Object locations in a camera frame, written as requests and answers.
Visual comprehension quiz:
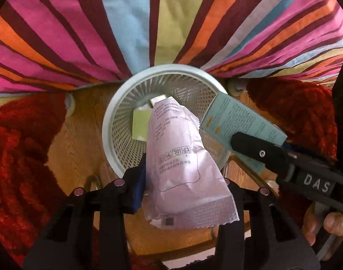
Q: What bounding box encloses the striped bedsheet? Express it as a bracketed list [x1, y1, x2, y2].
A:
[0, 0, 343, 99]

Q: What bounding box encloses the grey bed foot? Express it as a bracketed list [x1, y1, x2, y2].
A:
[227, 79, 248, 96]
[64, 93, 76, 117]

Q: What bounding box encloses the lime green box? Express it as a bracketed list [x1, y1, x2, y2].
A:
[132, 108, 152, 141]

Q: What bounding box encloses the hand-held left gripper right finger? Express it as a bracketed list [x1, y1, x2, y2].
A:
[214, 177, 321, 270]

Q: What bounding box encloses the white mesh wastebasket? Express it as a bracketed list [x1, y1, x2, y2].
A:
[102, 64, 232, 179]

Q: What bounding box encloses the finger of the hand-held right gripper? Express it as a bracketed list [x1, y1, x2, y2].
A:
[230, 132, 297, 180]

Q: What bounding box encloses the pale pink plastic pack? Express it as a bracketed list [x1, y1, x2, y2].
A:
[142, 96, 240, 230]

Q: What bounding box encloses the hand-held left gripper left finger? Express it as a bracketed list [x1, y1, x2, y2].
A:
[22, 153, 147, 270]

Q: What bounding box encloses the teal box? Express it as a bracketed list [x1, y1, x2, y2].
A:
[200, 91, 288, 173]

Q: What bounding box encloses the red fuzzy cloth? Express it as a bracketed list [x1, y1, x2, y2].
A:
[246, 77, 339, 225]
[0, 93, 105, 270]

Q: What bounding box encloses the person's right hand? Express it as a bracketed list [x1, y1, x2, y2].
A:
[302, 202, 343, 248]

